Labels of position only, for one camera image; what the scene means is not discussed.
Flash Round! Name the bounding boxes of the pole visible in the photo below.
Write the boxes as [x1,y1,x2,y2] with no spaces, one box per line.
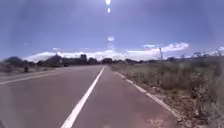
[158,47,164,62]

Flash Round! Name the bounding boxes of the pale concrete kerb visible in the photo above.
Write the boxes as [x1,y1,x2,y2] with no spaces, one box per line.
[114,70,188,124]

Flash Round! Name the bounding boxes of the row of dark trees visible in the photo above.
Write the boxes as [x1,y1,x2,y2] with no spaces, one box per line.
[0,53,161,69]

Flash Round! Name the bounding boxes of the white painted edge line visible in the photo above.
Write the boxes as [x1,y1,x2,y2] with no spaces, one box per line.
[60,66,106,128]

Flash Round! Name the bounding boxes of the dark roadside sign board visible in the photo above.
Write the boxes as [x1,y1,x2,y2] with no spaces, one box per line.
[80,53,88,61]

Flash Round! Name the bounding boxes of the reddish grey asphalt road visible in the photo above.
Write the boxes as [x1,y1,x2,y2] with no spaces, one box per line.
[0,64,183,128]

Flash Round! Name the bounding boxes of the dry verge across road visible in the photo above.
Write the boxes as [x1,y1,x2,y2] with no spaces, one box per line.
[0,63,64,78]

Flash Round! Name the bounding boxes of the pale painted centre line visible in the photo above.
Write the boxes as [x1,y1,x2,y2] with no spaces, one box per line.
[0,70,59,86]

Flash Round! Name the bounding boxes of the dry grass and scrub verge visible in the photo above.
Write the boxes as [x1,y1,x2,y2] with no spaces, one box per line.
[109,55,224,128]

